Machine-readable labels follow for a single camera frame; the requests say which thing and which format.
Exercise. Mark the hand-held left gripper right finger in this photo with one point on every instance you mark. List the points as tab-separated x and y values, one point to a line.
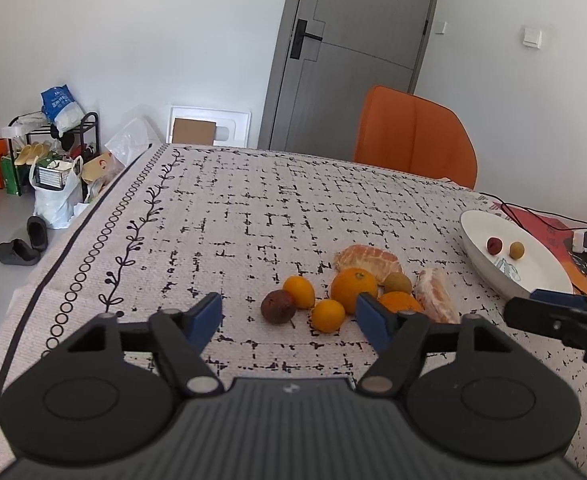
373	319

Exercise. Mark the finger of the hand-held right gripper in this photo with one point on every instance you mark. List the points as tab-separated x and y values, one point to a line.
563	297
543	316

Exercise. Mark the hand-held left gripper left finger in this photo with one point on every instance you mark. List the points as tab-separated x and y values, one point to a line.
207	316

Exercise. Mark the plain orange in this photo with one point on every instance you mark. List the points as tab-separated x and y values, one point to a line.
398	302

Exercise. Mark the large orange with green stem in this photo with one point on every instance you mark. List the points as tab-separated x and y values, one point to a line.
353	290

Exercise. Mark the white oval plate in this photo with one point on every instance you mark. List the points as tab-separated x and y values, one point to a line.
538	270

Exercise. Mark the brown kiwi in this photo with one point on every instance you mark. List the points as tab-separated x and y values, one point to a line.
398	282

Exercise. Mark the peeled citrus segment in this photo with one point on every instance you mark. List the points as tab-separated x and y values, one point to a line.
436	294

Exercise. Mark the small mandarin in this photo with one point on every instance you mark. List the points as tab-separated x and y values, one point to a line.
299	291
328	316

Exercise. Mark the peeled citrus half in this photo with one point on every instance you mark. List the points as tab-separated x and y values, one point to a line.
366	259

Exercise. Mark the tan longan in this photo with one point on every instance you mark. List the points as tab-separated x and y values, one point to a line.
517	250

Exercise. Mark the red mat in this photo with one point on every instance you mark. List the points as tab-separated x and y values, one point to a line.
548	230

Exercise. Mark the dark purple passion fruit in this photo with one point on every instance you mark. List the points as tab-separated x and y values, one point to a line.
278	307

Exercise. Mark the red lychee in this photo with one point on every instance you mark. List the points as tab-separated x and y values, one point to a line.
494	245

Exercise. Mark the patterned white tablecloth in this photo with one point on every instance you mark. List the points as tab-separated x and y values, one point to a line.
253	210

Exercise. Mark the brown paper bag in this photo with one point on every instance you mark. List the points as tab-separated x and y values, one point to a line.
101	167

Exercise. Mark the brown cardboard sheet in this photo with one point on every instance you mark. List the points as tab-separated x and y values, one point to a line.
193	131

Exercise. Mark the white plastic bag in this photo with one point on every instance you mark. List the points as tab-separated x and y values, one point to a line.
56	205

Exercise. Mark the orange chair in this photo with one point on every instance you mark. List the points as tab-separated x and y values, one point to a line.
413	135

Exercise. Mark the dark grey slipper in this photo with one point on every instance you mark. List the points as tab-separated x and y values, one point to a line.
17	252
37	232

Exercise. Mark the white foam packaging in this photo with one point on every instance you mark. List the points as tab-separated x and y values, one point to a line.
233	127

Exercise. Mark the clear plastic bag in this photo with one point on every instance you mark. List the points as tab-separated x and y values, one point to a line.
128	142

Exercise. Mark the black shoe rack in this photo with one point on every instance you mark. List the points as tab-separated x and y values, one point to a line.
89	130

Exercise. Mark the pair of yellow slippers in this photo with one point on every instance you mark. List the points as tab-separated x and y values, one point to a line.
29	154

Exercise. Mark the green bag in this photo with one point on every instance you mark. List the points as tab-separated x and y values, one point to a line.
9	176

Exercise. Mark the blue and white bag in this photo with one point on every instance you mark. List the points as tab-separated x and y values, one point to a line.
61	107

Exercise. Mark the grey door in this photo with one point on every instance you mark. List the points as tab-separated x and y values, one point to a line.
353	50

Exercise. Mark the large white wall switch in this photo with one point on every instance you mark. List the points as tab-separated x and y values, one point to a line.
532	36

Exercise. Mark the small white wall switch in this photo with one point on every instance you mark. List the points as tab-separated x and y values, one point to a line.
441	27

